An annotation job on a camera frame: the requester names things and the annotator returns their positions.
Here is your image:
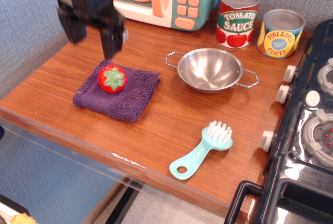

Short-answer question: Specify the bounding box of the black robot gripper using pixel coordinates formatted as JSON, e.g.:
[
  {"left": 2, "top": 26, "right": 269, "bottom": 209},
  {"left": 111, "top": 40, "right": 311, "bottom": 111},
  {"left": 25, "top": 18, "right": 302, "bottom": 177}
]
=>
[{"left": 57, "top": 0, "right": 126, "bottom": 59}]

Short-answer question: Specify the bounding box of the black toy stove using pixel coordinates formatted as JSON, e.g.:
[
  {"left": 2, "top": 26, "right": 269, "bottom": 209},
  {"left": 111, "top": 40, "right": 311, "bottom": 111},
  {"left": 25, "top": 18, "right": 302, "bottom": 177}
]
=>
[{"left": 225, "top": 20, "right": 332, "bottom": 223}]

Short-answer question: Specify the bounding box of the red toy tomato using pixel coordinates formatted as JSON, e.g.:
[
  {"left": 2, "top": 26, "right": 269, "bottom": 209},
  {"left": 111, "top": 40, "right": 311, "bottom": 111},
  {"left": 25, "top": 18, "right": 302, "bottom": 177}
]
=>
[{"left": 98, "top": 64, "right": 127, "bottom": 94}]

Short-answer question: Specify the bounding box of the purple folded towel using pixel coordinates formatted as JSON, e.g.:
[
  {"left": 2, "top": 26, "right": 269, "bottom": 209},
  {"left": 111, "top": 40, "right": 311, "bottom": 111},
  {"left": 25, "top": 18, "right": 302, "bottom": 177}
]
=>
[{"left": 73, "top": 60, "right": 160, "bottom": 122}]

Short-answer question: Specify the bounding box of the grey stove knob upper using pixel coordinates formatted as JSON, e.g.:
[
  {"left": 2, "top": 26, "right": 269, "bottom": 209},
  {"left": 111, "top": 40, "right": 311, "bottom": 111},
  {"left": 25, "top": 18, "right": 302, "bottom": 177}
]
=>
[{"left": 284, "top": 65, "right": 297, "bottom": 84}]

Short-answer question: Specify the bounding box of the grey stove knob lower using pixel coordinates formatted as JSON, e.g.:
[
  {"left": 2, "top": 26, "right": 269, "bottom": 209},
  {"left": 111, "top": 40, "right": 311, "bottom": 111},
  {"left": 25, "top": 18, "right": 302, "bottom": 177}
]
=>
[{"left": 260, "top": 130, "right": 275, "bottom": 152}]

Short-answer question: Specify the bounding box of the white round stove button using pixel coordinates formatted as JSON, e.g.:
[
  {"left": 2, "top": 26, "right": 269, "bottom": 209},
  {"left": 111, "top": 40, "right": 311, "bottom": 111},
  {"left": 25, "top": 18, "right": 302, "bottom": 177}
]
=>
[{"left": 304, "top": 90, "right": 321, "bottom": 108}]

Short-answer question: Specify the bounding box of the teal dish brush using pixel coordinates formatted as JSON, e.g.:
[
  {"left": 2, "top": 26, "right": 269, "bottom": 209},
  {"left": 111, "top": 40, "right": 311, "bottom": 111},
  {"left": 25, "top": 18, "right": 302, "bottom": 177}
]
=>
[{"left": 169, "top": 120, "right": 233, "bottom": 180}]

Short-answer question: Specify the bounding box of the grey stove knob middle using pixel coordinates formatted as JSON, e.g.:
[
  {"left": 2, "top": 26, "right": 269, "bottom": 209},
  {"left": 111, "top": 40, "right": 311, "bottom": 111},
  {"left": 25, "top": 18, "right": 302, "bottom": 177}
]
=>
[{"left": 276, "top": 85, "right": 290, "bottom": 104}]

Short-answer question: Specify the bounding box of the grey stove knob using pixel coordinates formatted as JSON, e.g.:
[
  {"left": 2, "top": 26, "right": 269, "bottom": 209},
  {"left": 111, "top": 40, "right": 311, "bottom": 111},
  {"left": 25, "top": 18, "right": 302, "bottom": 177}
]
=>
[
  {"left": 276, "top": 85, "right": 290, "bottom": 104},
  {"left": 260, "top": 130, "right": 275, "bottom": 152},
  {"left": 284, "top": 65, "right": 297, "bottom": 84}
]

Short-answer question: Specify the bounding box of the tomato sauce can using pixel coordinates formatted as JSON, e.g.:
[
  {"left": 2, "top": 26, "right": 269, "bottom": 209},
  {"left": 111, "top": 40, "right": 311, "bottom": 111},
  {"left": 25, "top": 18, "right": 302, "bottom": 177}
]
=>
[{"left": 215, "top": 0, "right": 260, "bottom": 49}]

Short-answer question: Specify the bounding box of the steel bowl with wire handles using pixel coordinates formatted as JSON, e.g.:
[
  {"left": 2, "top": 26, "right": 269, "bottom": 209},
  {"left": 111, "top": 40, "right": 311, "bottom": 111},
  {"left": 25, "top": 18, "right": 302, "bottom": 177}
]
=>
[{"left": 165, "top": 48, "right": 259, "bottom": 94}]

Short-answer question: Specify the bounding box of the pineapple slices can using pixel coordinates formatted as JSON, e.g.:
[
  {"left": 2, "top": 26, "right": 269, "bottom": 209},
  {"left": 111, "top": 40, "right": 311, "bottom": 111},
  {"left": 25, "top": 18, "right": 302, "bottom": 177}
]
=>
[{"left": 257, "top": 9, "right": 305, "bottom": 58}]

